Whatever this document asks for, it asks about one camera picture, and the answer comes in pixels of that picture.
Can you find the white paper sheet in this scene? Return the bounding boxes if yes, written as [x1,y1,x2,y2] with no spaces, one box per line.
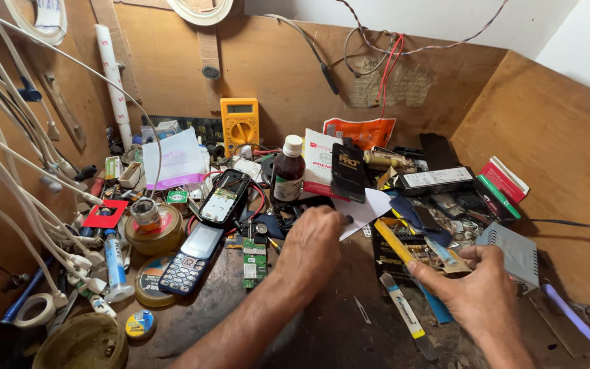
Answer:
[332,188,393,242]

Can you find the black and yellow box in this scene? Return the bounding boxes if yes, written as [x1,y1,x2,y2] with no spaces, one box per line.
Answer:
[372,218,454,288]

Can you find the red card with hole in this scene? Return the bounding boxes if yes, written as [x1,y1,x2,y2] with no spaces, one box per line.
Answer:
[82,199,129,229]

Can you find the black box with white label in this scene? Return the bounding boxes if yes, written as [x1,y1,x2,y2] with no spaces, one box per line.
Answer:
[396,166,476,197]

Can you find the blue and white tube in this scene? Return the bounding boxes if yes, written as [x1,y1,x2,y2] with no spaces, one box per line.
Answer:
[102,229,135,303]

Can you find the green circuit board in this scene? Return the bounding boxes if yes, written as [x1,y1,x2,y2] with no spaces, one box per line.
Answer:
[242,238,268,289]

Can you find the red wires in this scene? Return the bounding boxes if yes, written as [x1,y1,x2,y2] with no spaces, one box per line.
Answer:
[375,33,405,121]

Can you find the white tape roll on wall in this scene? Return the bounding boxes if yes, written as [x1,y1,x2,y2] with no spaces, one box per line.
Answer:
[3,0,68,46]

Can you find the brass round tin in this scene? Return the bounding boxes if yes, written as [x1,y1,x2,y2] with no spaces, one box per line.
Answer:
[124,204,185,256]

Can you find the grey metal power supply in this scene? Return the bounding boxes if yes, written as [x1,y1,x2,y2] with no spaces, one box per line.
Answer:
[475,222,540,294]

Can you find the opened black phone body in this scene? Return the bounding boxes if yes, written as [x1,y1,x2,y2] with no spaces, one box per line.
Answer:
[198,168,252,229]

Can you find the black and green box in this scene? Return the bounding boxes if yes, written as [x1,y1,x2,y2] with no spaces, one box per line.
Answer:
[473,174,522,222]

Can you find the small glass jar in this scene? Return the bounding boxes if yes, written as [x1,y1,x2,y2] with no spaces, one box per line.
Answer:
[130,198,163,234]

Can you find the person's left hand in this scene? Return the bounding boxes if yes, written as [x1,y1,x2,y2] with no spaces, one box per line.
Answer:
[273,206,351,289]

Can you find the black phone frame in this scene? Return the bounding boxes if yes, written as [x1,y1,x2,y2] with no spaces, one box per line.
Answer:
[272,203,307,232]

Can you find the white plastic pipe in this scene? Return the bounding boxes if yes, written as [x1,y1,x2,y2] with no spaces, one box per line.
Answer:
[95,24,134,150]

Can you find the black and gold packet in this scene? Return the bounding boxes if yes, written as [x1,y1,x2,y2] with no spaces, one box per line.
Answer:
[330,142,371,204]

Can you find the person's right hand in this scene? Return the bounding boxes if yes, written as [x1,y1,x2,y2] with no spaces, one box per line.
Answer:
[407,245,519,345]

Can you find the black power cable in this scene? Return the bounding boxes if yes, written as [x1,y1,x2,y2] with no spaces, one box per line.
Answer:
[528,218,590,229]

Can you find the olive green bowl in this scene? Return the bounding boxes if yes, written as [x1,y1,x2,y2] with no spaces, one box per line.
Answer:
[32,313,130,369]

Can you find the purple handled tool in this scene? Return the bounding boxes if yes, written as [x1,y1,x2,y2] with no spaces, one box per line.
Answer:
[541,283,590,369]

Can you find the blue keypad phone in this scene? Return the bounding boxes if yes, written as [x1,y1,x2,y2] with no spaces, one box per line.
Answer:
[158,222,225,296]

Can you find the thin metal blade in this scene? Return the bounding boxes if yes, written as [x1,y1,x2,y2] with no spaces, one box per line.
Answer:
[353,296,372,325]

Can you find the white and red packet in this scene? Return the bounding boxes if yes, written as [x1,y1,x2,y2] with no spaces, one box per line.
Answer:
[303,128,344,198]

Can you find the blue handled tool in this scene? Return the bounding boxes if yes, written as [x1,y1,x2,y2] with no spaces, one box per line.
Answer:
[0,256,55,325]

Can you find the flat round solder paste tin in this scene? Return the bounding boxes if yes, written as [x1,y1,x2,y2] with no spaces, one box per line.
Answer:
[134,255,179,309]

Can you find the tan cardboard piece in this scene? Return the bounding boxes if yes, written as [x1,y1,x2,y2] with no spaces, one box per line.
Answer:
[431,248,474,277]

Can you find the yellow digital multimeter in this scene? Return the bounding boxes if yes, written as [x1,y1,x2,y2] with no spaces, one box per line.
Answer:
[220,98,260,152]

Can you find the white plastic bag pink print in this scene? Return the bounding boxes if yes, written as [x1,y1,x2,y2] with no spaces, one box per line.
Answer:
[142,127,207,191]

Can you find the bundle of white cables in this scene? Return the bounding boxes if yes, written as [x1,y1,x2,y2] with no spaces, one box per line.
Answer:
[0,0,164,318]

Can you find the twisted red blue wire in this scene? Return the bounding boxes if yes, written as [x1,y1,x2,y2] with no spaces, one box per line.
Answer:
[335,0,510,56]

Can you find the red and white box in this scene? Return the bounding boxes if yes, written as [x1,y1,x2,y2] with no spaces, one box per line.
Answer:
[480,156,530,206]

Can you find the small white open box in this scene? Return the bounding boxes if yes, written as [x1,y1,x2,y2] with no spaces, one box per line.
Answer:
[118,161,144,190]

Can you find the grey cable with black probe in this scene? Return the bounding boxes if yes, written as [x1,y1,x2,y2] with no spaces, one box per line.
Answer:
[264,14,340,96]

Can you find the gold cylindrical part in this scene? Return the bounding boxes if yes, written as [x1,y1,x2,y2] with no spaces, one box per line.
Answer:
[364,150,417,173]

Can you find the cream tape roll on wall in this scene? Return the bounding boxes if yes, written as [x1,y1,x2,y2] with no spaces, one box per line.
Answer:
[166,0,234,26]

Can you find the brown bottle with white cap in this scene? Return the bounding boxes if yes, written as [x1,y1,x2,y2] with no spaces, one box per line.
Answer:
[270,135,306,205]

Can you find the blue plastic strip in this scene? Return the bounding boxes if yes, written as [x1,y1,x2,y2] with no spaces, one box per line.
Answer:
[418,283,454,325]

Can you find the orange plastic packet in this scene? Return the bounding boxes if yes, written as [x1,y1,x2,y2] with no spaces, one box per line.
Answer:
[323,117,397,151]

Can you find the small yellow blue round tin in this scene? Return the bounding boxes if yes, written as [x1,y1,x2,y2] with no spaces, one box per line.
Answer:
[124,309,157,341]

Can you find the small green white box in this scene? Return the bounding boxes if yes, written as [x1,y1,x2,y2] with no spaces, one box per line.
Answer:
[104,156,123,181]

